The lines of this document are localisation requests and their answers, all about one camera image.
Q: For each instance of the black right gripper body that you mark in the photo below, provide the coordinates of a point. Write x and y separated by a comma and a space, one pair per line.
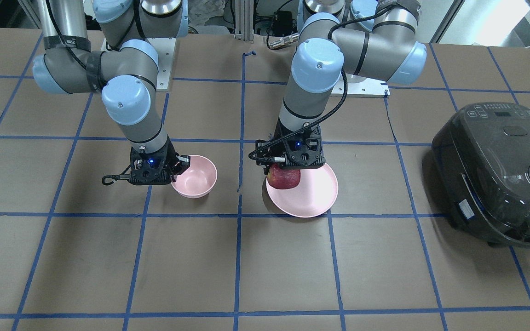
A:
171, 157

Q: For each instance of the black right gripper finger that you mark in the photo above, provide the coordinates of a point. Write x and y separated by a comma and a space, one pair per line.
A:
180, 163

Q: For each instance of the pink bowl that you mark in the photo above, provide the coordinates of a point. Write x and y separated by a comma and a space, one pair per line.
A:
198, 180

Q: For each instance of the red apple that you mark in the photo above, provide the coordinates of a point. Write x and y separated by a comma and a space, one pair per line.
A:
283, 179

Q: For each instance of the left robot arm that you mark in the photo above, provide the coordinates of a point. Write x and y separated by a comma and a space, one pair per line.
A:
382, 46

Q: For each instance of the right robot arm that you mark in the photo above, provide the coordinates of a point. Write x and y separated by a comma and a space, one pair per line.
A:
71, 66

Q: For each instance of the pink plate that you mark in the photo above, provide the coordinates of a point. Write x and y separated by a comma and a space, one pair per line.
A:
315, 194

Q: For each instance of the dark grey rice cooker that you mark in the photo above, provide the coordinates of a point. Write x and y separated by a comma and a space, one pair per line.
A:
482, 155

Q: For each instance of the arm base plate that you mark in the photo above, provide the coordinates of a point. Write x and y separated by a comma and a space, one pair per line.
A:
164, 59
366, 87

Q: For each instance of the aluminium frame post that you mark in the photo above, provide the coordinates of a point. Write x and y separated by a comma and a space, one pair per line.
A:
244, 20

